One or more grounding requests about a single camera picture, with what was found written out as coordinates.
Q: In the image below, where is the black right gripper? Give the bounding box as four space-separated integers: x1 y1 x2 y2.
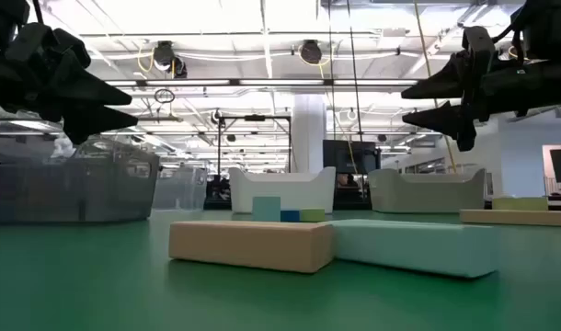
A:
401 26 561 152

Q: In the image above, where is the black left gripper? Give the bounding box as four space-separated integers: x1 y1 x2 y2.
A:
0 22 139 145

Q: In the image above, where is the long green block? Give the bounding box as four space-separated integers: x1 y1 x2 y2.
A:
491 197 549 211

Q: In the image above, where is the small green block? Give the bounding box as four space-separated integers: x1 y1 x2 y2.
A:
299 208 326 223

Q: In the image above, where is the teal cube block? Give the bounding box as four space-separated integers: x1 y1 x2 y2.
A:
252 196 282 223

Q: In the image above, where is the white robot figure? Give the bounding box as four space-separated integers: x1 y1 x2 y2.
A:
50 135 77 160

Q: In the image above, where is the translucent grey bin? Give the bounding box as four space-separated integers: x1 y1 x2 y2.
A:
0 137 161 225

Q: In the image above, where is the beige plastic bin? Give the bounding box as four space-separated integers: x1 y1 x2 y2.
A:
367 167 487 214

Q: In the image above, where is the black monitor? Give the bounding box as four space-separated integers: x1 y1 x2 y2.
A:
322 139 382 175

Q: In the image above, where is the small clear plastic bin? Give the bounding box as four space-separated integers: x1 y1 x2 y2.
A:
152 165 209 211

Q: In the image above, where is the long pale teal block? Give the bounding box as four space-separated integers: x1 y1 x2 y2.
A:
328 218 498 280

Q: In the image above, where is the white plastic bin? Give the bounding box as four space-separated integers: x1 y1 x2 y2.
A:
228 165 337 214

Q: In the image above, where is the thick yellow hanging cable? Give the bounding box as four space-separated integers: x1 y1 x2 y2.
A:
413 0 458 175

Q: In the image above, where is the black ceiling cable reel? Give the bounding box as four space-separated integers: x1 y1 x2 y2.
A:
151 40 189 79
298 40 324 65

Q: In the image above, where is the black hanging cable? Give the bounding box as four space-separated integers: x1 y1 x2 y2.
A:
346 0 365 199

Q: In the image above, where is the thin yellow hanging cable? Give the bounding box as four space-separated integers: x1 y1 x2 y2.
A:
316 63 359 176

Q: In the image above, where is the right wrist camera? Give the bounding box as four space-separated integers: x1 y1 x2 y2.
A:
509 0 561 63

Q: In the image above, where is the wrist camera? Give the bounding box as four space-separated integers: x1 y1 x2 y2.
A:
509 0 561 63
0 0 31 37

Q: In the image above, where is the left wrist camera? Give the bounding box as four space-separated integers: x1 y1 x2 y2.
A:
0 0 31 37

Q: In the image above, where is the black metal frame rig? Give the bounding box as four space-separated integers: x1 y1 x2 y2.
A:
215 113 293 176

